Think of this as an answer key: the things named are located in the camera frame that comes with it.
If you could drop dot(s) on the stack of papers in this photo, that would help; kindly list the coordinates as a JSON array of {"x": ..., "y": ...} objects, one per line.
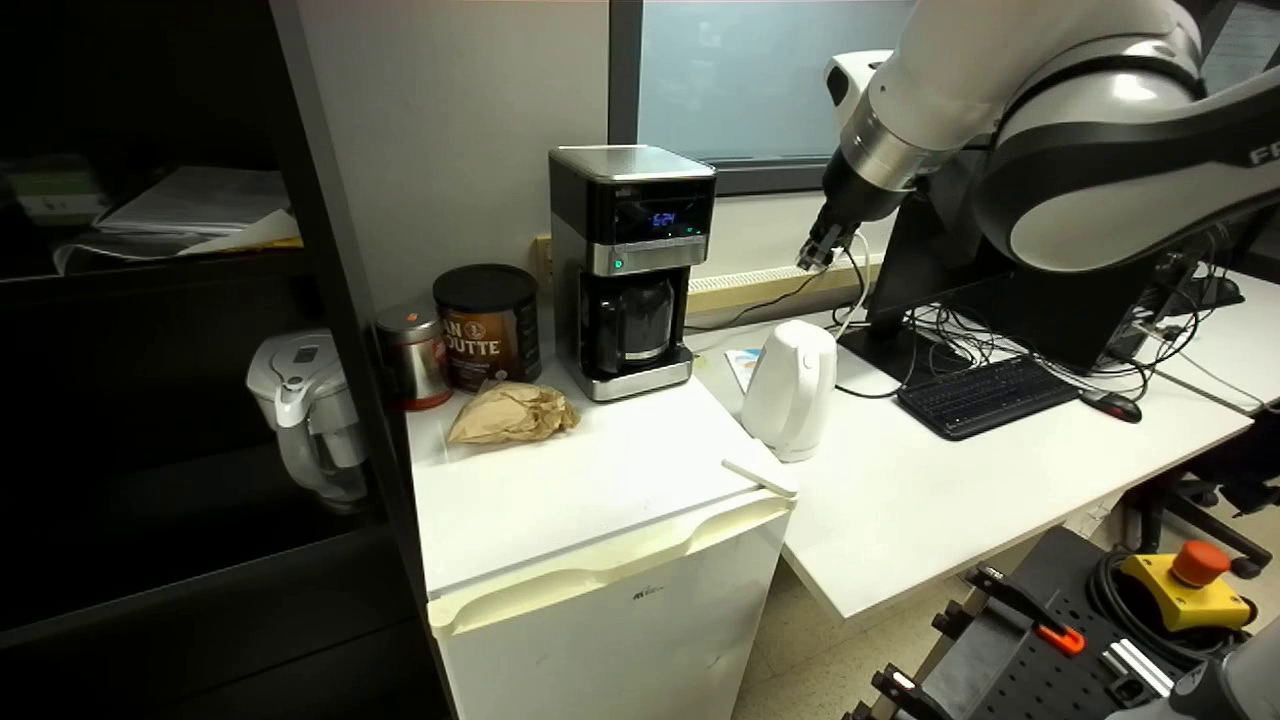
[{"x": 195, "y": 210}]

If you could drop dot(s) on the brown coffee can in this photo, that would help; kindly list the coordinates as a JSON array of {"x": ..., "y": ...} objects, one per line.
[{"x": 487, "y": 335}]

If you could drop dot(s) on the glass coffee carafe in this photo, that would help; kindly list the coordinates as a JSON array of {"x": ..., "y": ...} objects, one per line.
[{"x": 640, "y": 320}]

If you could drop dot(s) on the black and steel coffee maker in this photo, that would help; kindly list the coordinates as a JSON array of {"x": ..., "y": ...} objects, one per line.
[{"x": 630, "y": 200}]

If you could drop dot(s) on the black computer mouse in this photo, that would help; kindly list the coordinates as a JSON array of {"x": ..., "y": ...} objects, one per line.
[{"x": 1112, "y": 405}]

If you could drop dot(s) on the wall socket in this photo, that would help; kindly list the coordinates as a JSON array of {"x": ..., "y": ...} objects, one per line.
[{"x": 542, "y": 262}]

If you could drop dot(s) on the black keyboard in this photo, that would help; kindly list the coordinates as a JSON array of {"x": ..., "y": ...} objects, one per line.
[{"x": 985, "y": 398}]

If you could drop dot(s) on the yellow emergency stop button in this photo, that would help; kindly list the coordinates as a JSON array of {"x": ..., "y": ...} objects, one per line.
[{"x": 1185, "y": 590}]

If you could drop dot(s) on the white desk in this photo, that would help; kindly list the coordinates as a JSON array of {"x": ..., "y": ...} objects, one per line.
[{"x": 930, "y": 500}]

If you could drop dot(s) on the printed leaflet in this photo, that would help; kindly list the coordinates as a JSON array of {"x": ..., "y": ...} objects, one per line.
[{"x": 745, "y": 368}]

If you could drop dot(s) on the white mini fridge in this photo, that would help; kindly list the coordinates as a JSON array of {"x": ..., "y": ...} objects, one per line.
[{"x": 600, "y": 560}]

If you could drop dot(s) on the black clamp with orange trigger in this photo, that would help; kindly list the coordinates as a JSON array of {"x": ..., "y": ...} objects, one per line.
[{"x": 1030, "y": 612}]

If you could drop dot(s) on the window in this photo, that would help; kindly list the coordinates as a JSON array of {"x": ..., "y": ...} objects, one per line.
[{"x": 740, "y": 80}]

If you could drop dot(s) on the black shelf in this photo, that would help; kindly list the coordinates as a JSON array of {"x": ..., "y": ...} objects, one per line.
[{"x": 150, "y": 600}]

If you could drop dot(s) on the white fridge door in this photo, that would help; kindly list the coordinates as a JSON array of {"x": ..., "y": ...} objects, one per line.
[{"x": 620, "y": 630}]

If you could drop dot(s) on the office chair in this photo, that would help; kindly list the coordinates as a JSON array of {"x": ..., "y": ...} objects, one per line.
[{"x": 1210, "y": 500}]

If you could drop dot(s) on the white plastic strip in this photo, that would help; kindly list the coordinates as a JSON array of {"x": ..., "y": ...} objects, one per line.
[{"x": 760, "y": 478}]

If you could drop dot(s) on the black monitor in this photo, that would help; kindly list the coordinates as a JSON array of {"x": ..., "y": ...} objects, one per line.
[{"x": 1000, "y": 290}]

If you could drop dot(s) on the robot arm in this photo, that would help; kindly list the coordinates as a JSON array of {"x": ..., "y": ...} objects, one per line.
[{"x": 1080, "y": 120}]

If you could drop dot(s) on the crumpled brown paper bag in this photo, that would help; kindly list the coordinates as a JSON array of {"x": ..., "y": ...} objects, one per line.
[{"x": 510, "y": 415}]

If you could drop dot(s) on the white electric kettle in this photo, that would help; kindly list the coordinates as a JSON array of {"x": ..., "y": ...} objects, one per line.
[{"x": 785, "y": 395}]

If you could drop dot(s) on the white water filter pitcher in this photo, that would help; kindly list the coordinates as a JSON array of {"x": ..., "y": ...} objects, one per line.
[{"x": 305, "y": 410}]

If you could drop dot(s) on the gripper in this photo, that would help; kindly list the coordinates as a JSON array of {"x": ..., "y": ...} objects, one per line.
[{"x": 860, "y": 195}]

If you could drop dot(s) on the steel canister with red lid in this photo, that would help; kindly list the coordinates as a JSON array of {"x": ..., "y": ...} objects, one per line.
[{"x": 415, "y": 360}]

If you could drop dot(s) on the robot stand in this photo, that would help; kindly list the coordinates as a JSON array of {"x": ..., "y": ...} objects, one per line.
[{"x": 1010, "y": 680}]

